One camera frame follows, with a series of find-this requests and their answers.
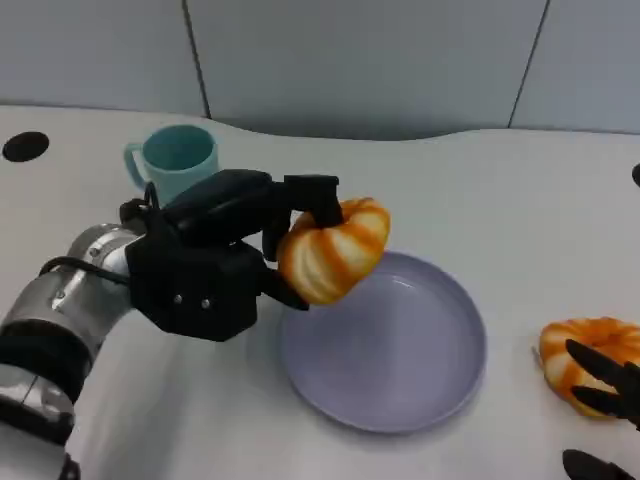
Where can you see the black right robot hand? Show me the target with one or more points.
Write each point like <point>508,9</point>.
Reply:
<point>607,370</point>

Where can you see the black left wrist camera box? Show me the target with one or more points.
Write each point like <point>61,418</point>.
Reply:
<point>195,290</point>

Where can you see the orange and white bread roll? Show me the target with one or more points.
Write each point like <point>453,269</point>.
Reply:
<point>330,250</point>
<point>560,350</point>

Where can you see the black table grommet hole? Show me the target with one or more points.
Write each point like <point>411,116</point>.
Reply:
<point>25,146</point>
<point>636,175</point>

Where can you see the pale green mug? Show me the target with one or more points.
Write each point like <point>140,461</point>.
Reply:
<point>175,160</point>

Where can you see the lilac plate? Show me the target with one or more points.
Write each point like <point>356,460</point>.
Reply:
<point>385,350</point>

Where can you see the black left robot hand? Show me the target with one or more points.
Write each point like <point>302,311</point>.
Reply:
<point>225,205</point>

